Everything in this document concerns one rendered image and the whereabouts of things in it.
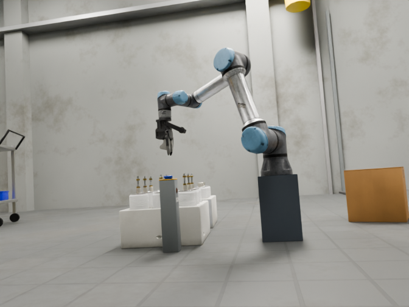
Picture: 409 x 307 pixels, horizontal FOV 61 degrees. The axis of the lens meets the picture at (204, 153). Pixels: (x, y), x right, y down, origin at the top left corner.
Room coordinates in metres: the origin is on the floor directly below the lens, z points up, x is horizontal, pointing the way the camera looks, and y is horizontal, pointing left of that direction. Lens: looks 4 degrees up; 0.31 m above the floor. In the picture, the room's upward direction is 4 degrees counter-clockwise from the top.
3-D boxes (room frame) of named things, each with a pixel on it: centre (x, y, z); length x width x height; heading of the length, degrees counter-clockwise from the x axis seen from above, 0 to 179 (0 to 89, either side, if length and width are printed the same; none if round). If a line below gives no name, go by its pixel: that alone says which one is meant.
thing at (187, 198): (1.72, 0.11, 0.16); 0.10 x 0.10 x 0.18
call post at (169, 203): (1.55, 0.17, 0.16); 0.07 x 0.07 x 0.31; 84
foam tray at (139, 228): (1.85, 0.21, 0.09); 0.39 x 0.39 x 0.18; 84
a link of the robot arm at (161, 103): (1.96, 0.21, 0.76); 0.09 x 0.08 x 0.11; 50
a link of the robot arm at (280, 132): (1.67, -0.34, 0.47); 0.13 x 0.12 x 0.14; 140
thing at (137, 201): (1.74, 0.34, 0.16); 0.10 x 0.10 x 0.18
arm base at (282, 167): (1.68, -0.34, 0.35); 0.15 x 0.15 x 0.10
